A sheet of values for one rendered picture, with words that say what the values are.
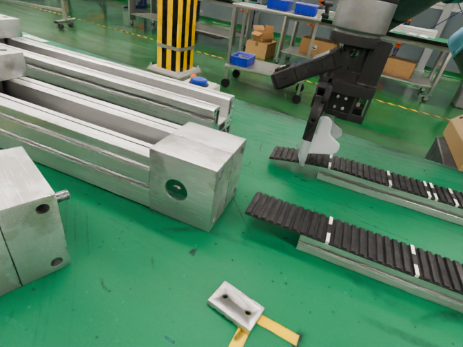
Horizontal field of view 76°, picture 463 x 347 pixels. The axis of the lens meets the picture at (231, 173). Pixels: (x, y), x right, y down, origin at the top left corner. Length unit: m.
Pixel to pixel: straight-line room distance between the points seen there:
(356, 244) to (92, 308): 0.30
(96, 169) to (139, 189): 0.07
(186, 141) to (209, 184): 0.07
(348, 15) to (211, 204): 0.31
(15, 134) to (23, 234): 0.27
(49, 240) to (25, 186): 0.06
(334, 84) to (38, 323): 0.45
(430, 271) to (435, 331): 0.06
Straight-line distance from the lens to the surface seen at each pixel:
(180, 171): 0.36
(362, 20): 0.46
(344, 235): 0.40
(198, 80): 0.71
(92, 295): 0.34
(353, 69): 0.50
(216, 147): 0.38
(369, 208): 0.53
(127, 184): 0.42
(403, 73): 5.22
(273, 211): 0.39
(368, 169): 0.57
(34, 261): 0.35
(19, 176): 0.34
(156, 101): 0.59
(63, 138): 0.47
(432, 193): 0.58
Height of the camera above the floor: 1.05
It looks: 33 degrees down
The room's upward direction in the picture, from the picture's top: 10 degrees clockwise
